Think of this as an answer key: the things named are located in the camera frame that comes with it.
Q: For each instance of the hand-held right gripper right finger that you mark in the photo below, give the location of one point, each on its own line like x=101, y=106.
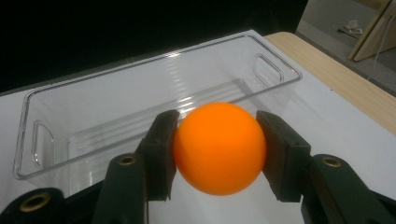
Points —
x=286, y=155

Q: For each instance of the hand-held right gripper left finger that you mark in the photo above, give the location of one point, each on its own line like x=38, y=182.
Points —
x=155, y=149

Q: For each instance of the orange ball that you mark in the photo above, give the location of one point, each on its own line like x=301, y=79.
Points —
x=219, y=148

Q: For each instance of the clear plastic container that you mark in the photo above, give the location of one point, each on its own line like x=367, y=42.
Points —
x=109, y=102

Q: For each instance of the wooden table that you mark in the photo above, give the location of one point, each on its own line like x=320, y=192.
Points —
x=351, y=84

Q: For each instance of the crumpled paper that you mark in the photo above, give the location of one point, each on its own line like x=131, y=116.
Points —
x=351, y=27

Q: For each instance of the wooden furniture leg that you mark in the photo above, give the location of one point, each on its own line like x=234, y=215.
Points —
x=373, y=34

